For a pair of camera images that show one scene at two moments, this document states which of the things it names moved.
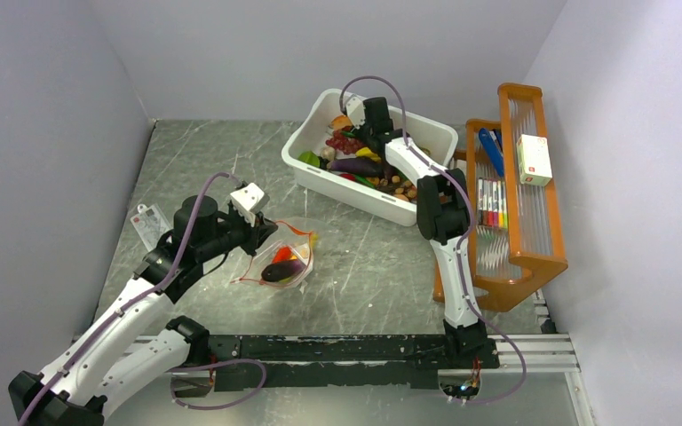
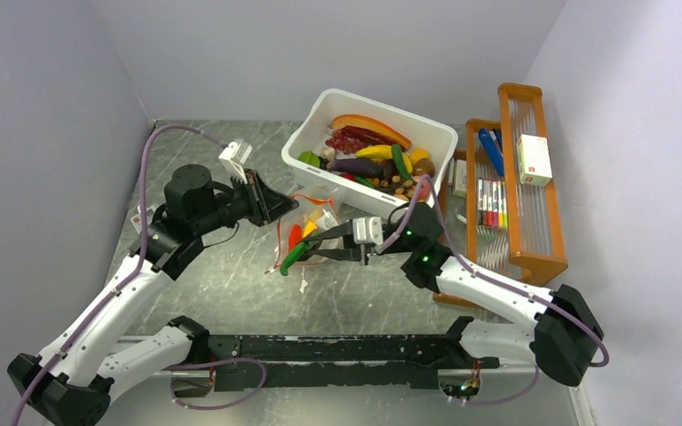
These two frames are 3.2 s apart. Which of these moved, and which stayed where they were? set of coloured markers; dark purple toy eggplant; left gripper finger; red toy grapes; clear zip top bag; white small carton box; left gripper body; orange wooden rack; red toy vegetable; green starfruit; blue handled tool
Moved: clear zip top bag; red toy vegetable; left gripper finger; left gripper body
Stayed: red toy grapes; white small carton box; blue handled tool; green starfruit; dark purple toy eggplant; orange wooden rack; set of coloured markers
